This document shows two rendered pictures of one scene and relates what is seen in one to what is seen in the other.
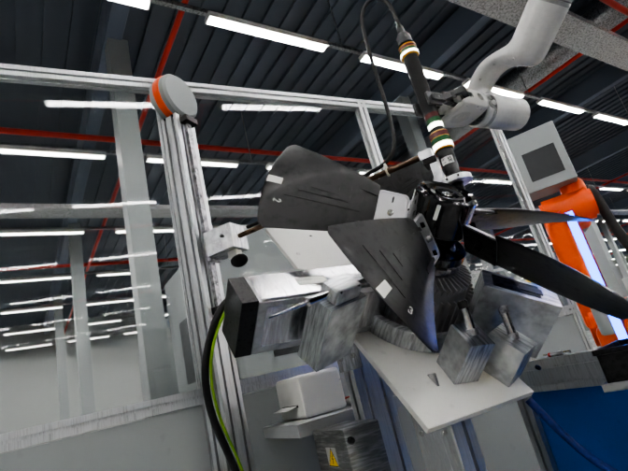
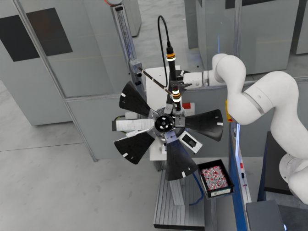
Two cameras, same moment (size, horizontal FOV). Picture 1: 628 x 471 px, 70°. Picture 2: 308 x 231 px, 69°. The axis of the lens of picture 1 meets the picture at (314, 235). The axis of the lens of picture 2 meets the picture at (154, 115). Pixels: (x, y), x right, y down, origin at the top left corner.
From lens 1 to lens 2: 1.52 m
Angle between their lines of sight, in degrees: 69
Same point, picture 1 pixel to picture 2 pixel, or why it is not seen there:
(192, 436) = not seen: hidden behind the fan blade
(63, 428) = (108, 96)
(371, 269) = (123, 151)
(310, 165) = (132, 93)
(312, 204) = (132, 105)
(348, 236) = (118, 144)
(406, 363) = (156, 142)
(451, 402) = (160, 156)
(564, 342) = not seen: outside the picture
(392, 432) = not seen: hidden behind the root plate
